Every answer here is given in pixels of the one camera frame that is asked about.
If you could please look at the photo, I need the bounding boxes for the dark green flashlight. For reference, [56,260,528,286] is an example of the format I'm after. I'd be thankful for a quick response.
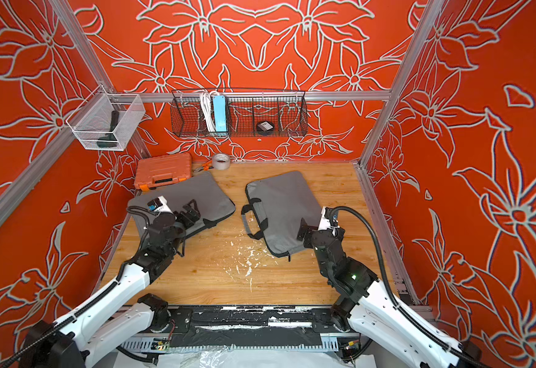
[97,110,119,148]

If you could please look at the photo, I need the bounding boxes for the black round tape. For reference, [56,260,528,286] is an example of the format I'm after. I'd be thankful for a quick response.
[256,121,275,136]

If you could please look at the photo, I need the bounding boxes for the orange tool case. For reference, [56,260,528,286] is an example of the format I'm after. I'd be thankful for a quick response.
[134,153,192,192]

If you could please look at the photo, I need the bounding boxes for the clear tape roll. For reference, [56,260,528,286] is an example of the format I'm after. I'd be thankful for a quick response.
[211,153,231,170]

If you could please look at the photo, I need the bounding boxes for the grey laptop bag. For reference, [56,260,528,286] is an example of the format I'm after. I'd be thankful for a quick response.
[128,172,236,239]
[241,171,322,258]

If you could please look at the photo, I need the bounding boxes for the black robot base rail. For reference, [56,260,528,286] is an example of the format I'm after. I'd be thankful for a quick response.
[123,305,367,354]

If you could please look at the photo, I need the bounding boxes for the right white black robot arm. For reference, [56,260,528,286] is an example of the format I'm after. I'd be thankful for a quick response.
[297,205,483,367]

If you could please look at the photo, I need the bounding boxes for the white coiled cable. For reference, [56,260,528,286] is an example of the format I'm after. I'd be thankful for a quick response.
[199,90,218,133]

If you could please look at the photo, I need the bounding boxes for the light blue box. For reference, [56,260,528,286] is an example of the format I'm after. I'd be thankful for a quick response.
[213,95,228,136]

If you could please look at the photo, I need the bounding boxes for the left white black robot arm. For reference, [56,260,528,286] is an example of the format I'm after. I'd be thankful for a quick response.
[3,196,201,367]

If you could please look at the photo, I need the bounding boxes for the black wire wall basket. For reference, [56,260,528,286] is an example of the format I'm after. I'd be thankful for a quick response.
[169,87,309,138]

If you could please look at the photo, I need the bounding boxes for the orange handled pliers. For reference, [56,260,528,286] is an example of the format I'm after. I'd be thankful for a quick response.
[193,161,214,174]

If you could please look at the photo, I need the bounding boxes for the clear plastic wall bin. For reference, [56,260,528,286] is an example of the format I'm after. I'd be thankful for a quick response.
[65,87,145,152]

